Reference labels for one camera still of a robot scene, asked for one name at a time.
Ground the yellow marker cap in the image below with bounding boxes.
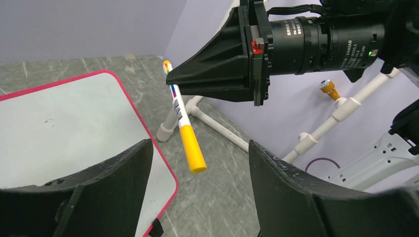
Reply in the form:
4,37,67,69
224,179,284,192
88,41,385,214
180,125,207,173

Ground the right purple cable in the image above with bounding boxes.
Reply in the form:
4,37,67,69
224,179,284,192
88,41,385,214
304,158,341,172

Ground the orange knob on wall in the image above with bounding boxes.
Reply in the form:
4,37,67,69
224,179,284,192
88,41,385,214
319,79,340,101

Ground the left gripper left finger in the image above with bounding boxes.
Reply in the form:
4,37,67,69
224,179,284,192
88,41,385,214
0,139,154,237

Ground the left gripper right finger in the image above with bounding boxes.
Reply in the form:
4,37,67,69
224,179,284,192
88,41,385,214
249,141,419,237

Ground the white marker pen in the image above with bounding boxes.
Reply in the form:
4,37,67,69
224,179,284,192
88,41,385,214
163,60,192,130

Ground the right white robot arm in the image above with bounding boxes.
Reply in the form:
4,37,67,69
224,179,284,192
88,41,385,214
166,0,419,193

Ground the white PVC pipe right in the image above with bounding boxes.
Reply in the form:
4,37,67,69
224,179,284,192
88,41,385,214
283,68,401,163

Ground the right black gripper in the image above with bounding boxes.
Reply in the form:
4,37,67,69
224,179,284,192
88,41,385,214
166,0,273,106

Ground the red-framed whiteboard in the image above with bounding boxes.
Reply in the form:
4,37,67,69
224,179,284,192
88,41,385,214
0,70,178,237

